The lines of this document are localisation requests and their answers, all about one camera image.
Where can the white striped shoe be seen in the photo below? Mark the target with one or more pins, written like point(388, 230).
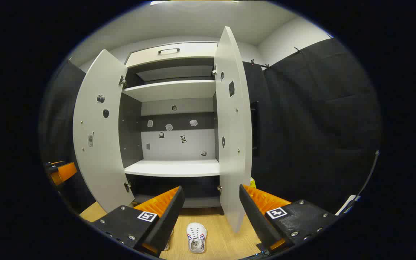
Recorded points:
point(167, 246)
point(196, 236)

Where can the white strip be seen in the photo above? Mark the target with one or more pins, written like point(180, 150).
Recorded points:
point(347, 204)

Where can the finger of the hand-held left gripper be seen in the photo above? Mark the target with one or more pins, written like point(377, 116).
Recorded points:
point(67, 172)

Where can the white shoe cabinet door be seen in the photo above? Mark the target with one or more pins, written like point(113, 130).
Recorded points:
point(231, 173)
point(99, 162)

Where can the black backdrop cloth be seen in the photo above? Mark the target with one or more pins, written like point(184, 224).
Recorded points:
point(320, 126)

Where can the white shoe cabinet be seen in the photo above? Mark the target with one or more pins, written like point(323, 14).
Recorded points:
point(193, 144)

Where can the ceiling light panel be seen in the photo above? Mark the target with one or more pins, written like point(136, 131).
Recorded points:
point(159, 2)

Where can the small yellow object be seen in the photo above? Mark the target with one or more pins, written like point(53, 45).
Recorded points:
point(252, 183)

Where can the white cabinet drawer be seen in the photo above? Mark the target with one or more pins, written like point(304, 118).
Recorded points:
point(193, 50)

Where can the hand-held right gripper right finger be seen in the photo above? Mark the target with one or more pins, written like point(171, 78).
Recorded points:
point(256, 220)

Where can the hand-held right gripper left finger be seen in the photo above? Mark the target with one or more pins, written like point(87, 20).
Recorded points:
point(168, 220)

